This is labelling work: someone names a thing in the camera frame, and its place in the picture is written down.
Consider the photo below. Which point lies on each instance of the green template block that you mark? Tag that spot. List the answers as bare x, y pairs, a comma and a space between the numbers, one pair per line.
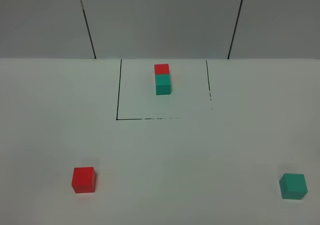
163, 84

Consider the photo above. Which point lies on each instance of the red template block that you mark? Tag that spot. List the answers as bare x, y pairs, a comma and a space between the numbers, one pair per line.
162, 69

